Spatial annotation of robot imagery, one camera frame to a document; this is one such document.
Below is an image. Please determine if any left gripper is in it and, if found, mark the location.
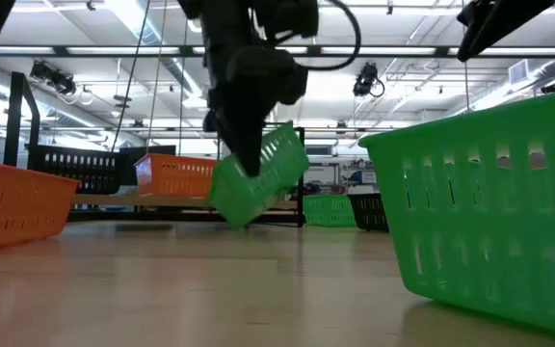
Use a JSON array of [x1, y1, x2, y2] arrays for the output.
[[203, 45, 309, 178]]

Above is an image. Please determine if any orange plastic basket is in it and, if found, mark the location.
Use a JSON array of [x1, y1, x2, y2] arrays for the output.
[[0, 161, 80, 254], [133, 152, 220, 199]]

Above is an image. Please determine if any black ceiling spotlight cluster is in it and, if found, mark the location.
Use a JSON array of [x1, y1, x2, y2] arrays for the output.
[[29, 60, 78, 96]]

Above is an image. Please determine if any black hanging device with cable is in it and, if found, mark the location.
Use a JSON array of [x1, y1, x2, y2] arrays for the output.
[[353, 61, 385, 98]]

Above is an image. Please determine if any olive hanging cable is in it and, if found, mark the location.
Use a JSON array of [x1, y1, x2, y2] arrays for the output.
[[145, 0, 169, 146]]

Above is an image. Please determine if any wooden shelf with black frame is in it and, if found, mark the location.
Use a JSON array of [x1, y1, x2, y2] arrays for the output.
[[3, 70, 306, 228]]

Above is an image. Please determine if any black plastic basket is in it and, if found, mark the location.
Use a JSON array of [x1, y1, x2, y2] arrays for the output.
[[348, 192, 390, 233], [26, 143, 127, 196]]

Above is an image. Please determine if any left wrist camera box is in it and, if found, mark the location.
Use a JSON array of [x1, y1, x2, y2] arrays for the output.
[[252, 0, 320, 40]]

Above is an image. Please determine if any long black cable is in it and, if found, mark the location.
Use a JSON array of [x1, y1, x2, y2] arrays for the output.
[[111, 0, 152, 154]]

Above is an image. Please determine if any white air vent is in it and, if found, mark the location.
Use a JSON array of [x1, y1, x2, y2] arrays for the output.
[[507, 58, 530, 87]]

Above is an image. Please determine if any green plastic basket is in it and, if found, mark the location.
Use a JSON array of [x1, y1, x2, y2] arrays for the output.
[[208, 120, 311, 228], [303, 194, 357, 228], [357, 85, 555, 338]]

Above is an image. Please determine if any thin grey hanging cable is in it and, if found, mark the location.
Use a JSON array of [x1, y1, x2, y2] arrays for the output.
[[177, 0, 190, 155]]

